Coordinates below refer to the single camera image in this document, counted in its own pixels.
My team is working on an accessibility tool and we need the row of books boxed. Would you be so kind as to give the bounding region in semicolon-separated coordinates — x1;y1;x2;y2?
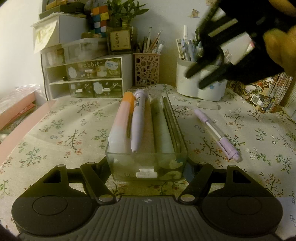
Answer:
243;76;281;109

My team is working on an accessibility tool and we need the illustrated comic book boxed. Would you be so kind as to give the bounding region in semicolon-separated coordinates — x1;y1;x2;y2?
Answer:
266;75;290;113
261;74;286;112
270;76;294;114

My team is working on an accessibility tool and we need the small clear drawer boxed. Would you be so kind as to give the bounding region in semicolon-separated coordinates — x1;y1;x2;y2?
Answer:
92;80;123;98
68;81;94;98

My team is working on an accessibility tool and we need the black cable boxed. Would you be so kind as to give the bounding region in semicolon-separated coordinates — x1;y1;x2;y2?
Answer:
41;53;51;101

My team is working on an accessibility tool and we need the person's right hand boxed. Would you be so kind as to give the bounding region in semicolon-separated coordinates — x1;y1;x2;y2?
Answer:
264;30;296;72

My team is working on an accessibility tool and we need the white cloud-shaped pen holder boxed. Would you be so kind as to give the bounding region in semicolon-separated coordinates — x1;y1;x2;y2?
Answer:
176;57;228;102

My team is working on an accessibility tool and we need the dark flat box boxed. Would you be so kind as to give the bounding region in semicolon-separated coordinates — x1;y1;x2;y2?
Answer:
39;2;86;19

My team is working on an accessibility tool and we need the thin purple pen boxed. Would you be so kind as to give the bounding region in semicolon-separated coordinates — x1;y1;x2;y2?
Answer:
194;108;241;162

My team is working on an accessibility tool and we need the small translucent eraser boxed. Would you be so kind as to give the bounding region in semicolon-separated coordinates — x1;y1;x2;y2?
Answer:
196;100;220;110

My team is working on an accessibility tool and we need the bunch of blue white pens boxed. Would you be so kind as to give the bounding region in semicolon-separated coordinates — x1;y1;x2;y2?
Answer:
176;25;233;62

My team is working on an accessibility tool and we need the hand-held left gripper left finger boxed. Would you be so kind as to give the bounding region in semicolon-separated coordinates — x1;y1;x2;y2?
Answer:
38;158;115;205

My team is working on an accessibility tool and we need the colourful puzzle cube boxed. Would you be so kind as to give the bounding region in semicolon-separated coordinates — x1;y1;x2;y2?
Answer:
90;6;110;37

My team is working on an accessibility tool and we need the long clear plastic drawer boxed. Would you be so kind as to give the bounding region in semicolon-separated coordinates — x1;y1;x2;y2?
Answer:
105;89;188;182

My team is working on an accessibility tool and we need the orange pink highlighter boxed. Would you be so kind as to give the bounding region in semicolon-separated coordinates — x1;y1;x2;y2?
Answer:
108;91;136;153

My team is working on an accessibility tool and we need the bamboo plant in pot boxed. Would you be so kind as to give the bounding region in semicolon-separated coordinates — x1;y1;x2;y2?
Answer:
104;0;149;55

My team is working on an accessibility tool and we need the floral tablecloth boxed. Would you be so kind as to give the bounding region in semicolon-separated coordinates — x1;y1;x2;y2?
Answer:
0;82;296;232

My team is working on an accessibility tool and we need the wide clear labelled drawer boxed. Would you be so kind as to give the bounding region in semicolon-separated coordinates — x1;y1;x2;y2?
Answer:
66;58;122;81

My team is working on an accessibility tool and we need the white drawer organizer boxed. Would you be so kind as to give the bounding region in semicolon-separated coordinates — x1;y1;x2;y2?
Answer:
42;37;133;100

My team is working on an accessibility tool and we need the pink perforated pen holder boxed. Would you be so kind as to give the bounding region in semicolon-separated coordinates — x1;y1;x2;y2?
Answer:
134;53;161;86

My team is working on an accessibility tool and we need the bunch of pencils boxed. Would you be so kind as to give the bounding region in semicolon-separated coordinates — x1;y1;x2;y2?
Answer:
136;27;166;54

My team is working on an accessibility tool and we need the fat purple pen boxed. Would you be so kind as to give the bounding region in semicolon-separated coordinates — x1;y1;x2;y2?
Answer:
131;88;152;153

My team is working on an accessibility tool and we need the pink wrapped flat box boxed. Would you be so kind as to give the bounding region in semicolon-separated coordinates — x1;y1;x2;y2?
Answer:
0;86;36;131

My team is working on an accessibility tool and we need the white storage box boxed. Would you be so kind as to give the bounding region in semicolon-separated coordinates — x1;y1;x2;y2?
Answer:
32;13;93;44

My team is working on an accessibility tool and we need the dark translucent pen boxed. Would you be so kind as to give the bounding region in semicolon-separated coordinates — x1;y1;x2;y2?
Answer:
161;95;183;152

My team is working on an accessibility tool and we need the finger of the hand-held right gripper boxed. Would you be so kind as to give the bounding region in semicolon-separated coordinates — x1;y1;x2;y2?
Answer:
184;45;226;80
199;65;232;90

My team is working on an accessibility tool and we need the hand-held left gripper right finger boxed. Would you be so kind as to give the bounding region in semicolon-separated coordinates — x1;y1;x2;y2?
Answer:
178;162;257;205

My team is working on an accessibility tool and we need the yellow paper note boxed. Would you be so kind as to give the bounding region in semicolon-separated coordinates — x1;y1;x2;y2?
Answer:
32;22;56;54

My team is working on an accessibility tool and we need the pale green highlighter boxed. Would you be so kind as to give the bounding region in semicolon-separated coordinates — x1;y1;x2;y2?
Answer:
151;98;175;154

